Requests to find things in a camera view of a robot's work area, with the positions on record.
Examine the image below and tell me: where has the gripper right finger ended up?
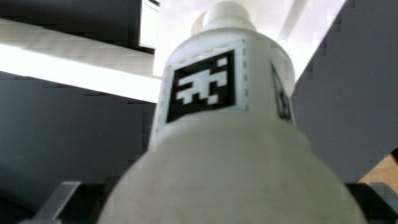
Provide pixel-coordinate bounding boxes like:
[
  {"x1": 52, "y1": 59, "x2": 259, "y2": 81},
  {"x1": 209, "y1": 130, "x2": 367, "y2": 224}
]
[{"x1": 347, "y1": 183, "x2": 398, "y2": 224}]

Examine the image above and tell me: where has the white lamp bulb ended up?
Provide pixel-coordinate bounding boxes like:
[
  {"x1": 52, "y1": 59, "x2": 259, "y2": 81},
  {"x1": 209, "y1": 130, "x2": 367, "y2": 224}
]
[{"x1": 99, "y1": 1, "x2": 369, "y2": 224}]

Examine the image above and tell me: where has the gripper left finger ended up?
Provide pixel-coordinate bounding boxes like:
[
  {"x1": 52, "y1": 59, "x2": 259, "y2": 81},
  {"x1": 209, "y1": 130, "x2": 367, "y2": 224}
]
[{"x1": 19, "y1": 181, "x2": 111, "y2": 224}]

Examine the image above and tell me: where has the white U-shaped fence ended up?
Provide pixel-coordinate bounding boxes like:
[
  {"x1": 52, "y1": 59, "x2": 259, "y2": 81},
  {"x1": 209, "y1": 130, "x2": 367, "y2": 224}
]
[{"x1": 0, "y1": 0, "x2": 347, "y2": 102}]

